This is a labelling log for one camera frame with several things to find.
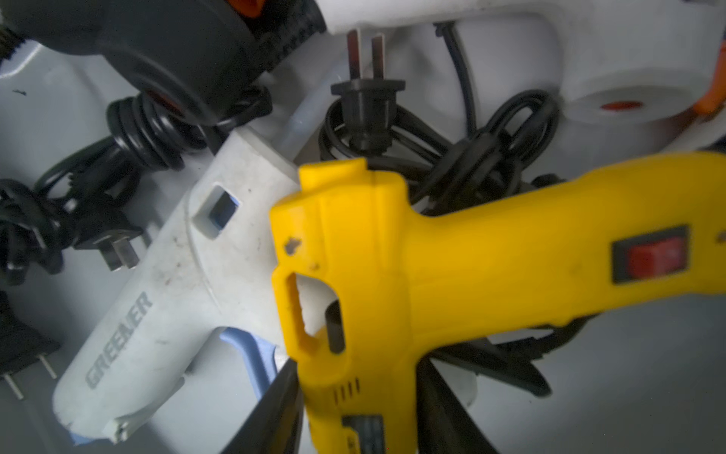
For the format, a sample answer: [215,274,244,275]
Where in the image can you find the grey plastic storage box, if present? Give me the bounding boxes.
[1,15,725,453]

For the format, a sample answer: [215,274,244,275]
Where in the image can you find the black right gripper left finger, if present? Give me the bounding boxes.
[222,359,304,454]

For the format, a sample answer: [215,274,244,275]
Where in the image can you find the yellow glue gun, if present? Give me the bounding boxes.
[270,151,725,453]

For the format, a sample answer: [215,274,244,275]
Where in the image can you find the black glue gun orange trigger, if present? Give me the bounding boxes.
[0,0,328,127]

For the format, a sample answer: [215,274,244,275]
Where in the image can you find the white blue-tip glue gun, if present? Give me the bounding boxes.
[52,127,298,444]

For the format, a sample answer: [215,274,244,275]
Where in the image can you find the large white pink glue gun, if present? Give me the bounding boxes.
[317,0,725,124]

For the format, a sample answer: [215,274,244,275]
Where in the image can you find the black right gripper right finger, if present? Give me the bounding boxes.
[416,359,498,454]

